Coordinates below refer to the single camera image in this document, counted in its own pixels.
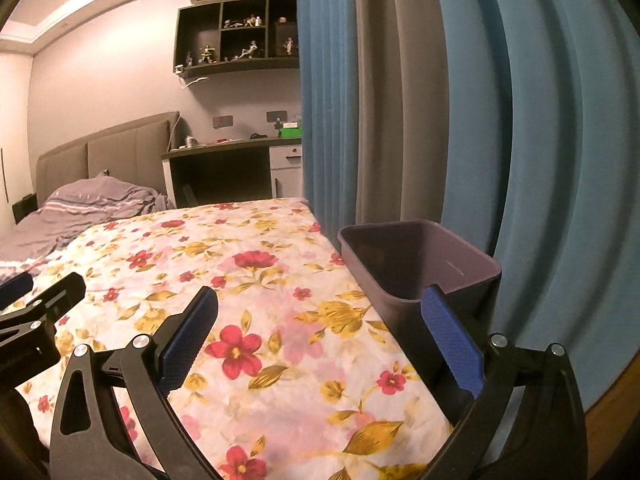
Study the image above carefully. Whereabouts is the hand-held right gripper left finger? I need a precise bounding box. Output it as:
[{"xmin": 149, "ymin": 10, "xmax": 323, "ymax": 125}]
[{"xmin": 50, "ymin": 286, "xmax": 223, "ymax": 480}]

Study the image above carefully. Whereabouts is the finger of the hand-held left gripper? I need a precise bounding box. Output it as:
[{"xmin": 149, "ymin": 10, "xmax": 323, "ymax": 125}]
[
  {"xmin": 20, "ymin": 272, "xmax": 87, "ymax": 333},
  {"xmin": 0, "ymin": 273, "xmax": 34, "ymax": 311}
]

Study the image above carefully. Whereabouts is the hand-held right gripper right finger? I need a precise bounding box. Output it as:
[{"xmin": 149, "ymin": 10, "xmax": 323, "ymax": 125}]
[{"xmin": 421, "ymin": 284, "xmax": 588, "ymax": 480}]

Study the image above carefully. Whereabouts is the grey plastic bin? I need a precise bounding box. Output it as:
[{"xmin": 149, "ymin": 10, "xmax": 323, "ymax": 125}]
[{"xmin": 337, "ymin": 219, "xmax": 502, "ymax": 426}]

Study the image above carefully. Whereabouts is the black nightstand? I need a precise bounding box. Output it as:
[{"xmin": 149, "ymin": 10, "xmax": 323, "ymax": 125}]
[{"xmin": 12, "ymin": 192, "xmax": 40, "ymax": 223}]

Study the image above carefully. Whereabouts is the grey striped blanket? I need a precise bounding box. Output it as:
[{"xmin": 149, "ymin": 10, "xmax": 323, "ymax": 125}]
[{"xmin": 0, "ymin": 175, "xmax": 176, "ymax": 281}]

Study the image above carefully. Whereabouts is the floral tablecloth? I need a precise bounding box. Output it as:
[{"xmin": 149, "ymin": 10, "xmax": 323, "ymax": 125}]
[{"xmin": 0, "ymin": 197, "xmax": 456, "ymax": 480}]

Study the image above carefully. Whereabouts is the white wardrobe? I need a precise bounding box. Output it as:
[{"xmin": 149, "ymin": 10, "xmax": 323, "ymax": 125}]
[{"xmin": 0, "ymin": 52, "xmax": 36, "ymax": 236}]

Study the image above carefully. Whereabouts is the dark desk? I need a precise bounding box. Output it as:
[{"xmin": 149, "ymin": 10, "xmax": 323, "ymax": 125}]
[{"xmin": 161, "ymin": 137, "xmax": 303, "ymax": 208}]

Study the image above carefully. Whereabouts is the white drawer cabinet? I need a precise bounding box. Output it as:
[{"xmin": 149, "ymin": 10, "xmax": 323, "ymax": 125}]
[{"xmin": 270, "ymin": 144, "xmax": 303, "ymax": 198}]

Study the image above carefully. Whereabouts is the blue and grey curtain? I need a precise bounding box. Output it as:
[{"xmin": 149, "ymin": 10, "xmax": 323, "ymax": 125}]
[{"xmin": 295, "ymin": 0, "xmax": 640, "ymax": 411}]

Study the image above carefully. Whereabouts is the row of figurines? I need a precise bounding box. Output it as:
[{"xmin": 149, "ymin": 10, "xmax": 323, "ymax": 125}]
[{"xmin": 185, "ymin": 12, "xmax": 298, "ymax": 66}]

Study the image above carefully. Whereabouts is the dark wall shelf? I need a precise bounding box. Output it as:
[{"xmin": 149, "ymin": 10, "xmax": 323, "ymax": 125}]
[{"xmin": 173, "ymin": 0, "xmax": 301, "ymax": 80}]

